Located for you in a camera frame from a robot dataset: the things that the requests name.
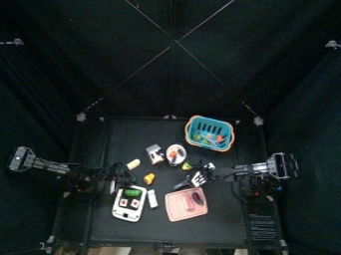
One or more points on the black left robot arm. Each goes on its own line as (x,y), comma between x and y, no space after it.
(49,165)

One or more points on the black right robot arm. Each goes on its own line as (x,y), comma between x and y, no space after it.
(266,167)

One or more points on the white pan with orange food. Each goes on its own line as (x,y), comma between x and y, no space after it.
(176,154)

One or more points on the pale yellow toy block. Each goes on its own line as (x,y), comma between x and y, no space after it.
(133,164)

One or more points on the black slotted spatula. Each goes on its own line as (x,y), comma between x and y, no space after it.
(196,179)

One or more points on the green yellow toy vegetable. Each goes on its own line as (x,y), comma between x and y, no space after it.
(186,166)

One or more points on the orange toy food piece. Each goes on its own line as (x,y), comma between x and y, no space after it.
(150,178)

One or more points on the purple toy eggplant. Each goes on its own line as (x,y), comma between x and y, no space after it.
(197,198)

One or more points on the small silver toy toaster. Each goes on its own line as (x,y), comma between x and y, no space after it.
(155,154)

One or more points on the light blue toy utensil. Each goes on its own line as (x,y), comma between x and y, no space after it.
(209,137)

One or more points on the pink toy sausage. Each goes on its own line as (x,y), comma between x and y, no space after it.
(189,202)

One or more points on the small white toy block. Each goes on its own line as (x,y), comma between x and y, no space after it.
(153,198)

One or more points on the pink cutting board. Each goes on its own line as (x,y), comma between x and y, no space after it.
(180,212)

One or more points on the teal basket with orange rim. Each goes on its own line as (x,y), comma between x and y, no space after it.
(193,124)

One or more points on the metal frame corner bracket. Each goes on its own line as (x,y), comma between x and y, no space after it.
(16,42)
(332,44)
(169,117)
(258,120)
(81,116)

